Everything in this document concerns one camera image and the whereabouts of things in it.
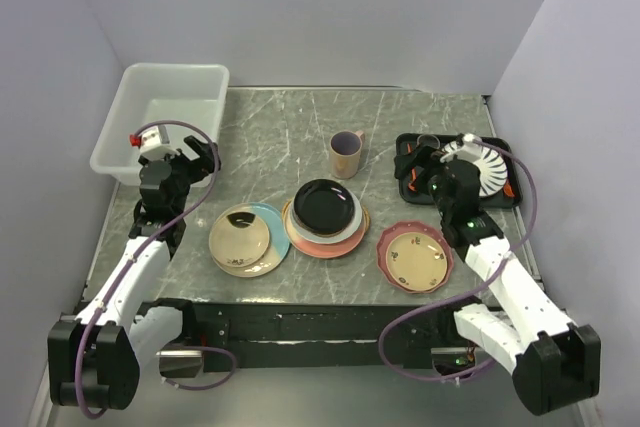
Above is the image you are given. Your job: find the white grey rimmed plate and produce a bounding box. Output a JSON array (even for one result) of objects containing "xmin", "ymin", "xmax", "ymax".
[{"xmin": 287, "ymin": 179, "xmax": 364, "ymax": 245}]

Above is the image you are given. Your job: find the black glossy plate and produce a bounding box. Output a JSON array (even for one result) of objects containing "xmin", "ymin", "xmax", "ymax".
[{"xmin": 293, "ymin": 179, "xmax": 355, "ymax": 236}]

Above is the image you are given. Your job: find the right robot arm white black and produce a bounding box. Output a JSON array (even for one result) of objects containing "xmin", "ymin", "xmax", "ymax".
[{"xmin": 383, "ymin": 135, "xmax": 601, "ymax": 416}]

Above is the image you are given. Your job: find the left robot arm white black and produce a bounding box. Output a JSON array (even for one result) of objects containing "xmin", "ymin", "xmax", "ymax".
[{"xmin": 47, "ymin": 133, "xmax": 221, "ymax": 419}]

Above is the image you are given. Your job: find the translucent white plastic bin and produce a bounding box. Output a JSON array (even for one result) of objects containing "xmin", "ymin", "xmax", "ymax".
[{"xmin": 90, "ymin": 63, "xmax": 230, "ymax": 186}]

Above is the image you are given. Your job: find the small clear glass cup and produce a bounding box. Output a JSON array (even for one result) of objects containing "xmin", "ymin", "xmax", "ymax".
[{"xmin": 416, "ymin": 134, "xmax": 441, "ymax": 149}]

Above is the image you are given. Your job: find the white blue striped plate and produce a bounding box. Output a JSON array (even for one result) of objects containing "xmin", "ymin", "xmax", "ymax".
[{"xmin": 472, "ymin": 145, "xmax": 508, "ymax": 198}]

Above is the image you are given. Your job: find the orange utensil on tray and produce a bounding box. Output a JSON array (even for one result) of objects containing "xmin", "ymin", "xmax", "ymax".
[{"xmin": 503, "ymin": 181, "xmax": 515, "ymax": 198}]

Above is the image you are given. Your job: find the pink scalloped plate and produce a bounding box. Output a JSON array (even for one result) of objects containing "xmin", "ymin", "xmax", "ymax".
[{"xmin": 376, "ymin": 220, "xmax": 454, "ymax": 294}]

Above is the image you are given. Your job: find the pink beige mug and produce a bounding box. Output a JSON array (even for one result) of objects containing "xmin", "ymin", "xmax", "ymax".
[{"xmin": 329, "ymin": 131, "xmax": 365, "ymax": 179}]

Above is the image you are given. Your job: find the wooden bamboo tray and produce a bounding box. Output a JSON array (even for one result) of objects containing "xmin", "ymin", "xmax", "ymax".
[{"xmin": 282, "ymin": 199, "xmax": 370, "ymax": 245}]

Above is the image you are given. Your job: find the beige flower plate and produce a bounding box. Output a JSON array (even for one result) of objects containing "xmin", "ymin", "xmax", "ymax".
[{"xmin": 386, "ymin": 233, "xmax": 449, "ymax": 291}]

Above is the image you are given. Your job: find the small beige black-stroke plate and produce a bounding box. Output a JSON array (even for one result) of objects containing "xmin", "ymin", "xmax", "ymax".
[{"xmin": 209, "ymin": 204, "xmax": 270, "ymax": 268}]

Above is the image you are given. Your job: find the beige pink branch plate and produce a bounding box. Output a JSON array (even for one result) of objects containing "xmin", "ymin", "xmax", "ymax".
[{"xmin": 283, "ymin": 221, "xmax": 370, "ymax": 259}]

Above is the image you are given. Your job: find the beige blue large plate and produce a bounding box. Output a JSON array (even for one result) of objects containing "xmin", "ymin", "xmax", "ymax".
[{"xmin": 213, "ymin": 202, "xmax": 290, "ymax": 278}]

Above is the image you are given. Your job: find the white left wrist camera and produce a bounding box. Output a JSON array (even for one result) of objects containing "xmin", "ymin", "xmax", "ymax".
[{"xmin": 129, "ymin": 125, "xmax": 173, "ymax": 161}]

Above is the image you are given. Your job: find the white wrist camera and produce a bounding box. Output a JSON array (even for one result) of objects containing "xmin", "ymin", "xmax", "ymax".
[
  {"xmin": 129, "ymin": 125, "xmax": 173, "ymax": 161},
  {"xmin": 441, "ymin": 133, "xmax": 483, "ymax": 163}
]

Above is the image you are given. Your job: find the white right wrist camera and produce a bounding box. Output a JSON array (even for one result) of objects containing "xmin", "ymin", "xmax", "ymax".
[{"xmin": 441, "ymin": 133, "xmax": 483, "ymax": 163}]

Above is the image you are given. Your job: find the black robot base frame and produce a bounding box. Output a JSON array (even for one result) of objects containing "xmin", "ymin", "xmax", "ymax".
[{"xmin": 59, "ymin": 298, "xmax": 506, "ymax": 379}]

